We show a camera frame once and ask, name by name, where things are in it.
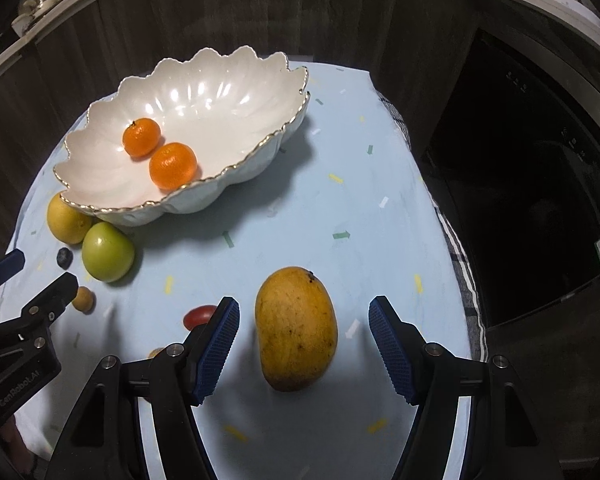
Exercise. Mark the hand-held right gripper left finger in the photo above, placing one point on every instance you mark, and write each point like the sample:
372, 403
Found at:
219, 350

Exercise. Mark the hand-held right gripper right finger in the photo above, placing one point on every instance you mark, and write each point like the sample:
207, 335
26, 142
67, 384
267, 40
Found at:
390, 350

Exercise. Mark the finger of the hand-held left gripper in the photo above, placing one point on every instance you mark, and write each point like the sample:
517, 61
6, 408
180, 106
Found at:
2, 267
50, 300

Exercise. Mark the small brown longan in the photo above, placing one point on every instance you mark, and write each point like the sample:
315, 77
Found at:
83, 300
156, 353

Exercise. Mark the red cherry tomato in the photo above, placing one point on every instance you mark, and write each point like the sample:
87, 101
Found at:
199, 314

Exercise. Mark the dark blue grape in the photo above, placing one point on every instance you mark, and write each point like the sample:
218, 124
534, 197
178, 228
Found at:
64, 258

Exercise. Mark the green apple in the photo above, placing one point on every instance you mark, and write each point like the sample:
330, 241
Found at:
107, 252

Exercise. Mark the yellow mango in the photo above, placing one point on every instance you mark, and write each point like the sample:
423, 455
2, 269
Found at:
295, 330

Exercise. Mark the yellow citrus fruit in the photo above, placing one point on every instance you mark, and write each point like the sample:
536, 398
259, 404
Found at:
65, 217

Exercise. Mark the white scalloped ceramic bowl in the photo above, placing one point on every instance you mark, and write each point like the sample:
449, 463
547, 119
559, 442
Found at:
205, 95

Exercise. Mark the light blue confetti tablecloth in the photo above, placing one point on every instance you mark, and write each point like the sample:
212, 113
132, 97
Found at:
330, 260

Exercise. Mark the orange tangerine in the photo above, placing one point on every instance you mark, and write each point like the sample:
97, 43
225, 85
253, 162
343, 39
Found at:
173, 165
141, 138

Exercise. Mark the dark glass appliance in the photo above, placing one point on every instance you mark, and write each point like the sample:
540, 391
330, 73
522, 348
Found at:
520, 185

